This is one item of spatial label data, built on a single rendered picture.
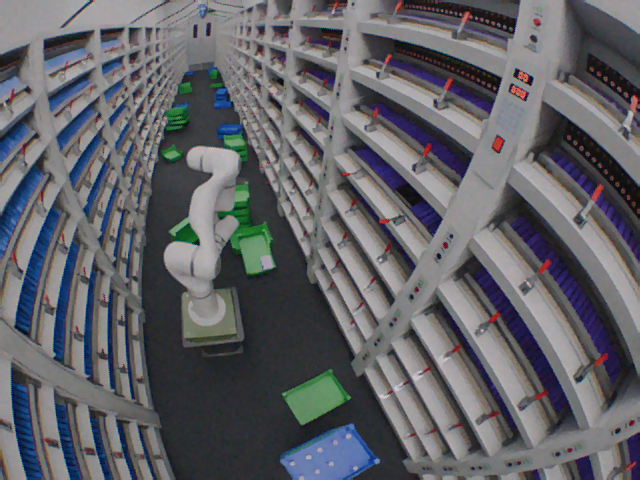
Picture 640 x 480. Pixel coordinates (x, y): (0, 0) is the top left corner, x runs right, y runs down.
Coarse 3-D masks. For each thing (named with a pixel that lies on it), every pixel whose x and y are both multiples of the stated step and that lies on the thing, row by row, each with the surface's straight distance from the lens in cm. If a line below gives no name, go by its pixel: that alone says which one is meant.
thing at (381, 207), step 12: (348, 144) 117; (360, 144) 120; (336, 156) 117; (348, 168) 109; (360, 180) 103; (360, 192) 103; (372, 192) 98; (396, 192) 98; (372, 204) 96; (384, 204) 93; (408, 204) 94; (384, 216) 90; (396, 228) 87; (408, 228) 87; (408, 240) 84; (420, 240) 85; (408, 252) 85; (420, 252) 82
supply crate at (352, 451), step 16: (336, 432) 105; (352, 432) 111; (304, 448) 104; (336, 448) 110; (352, 448) 112; (368, 448) 108; (288, 464) 109; (304, 464) 109; (320, 464) 110; (336, 464) 111; (352, 464) 112; (368, 464) 112
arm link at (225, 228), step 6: (228, 216) 138; (216, 222) 138; (222, 222) 137; (228, 222) 136; (234, 222) 137; (216, 228) 136; (222, 228) 134; (228, 228) 135; (234, 228) 137; (222, 234) 133; (228, 234) 135
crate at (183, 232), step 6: (186, 222) 202; (174, 228) 200; (180, 228) 198; (186, 228) 210; (174, 234) 196; (180, 234) 208; (186, 234) 213; (192, 234) 217; (174, 240) 200; (180, 240) 212; (186, 240) 216; (192, 240) 215
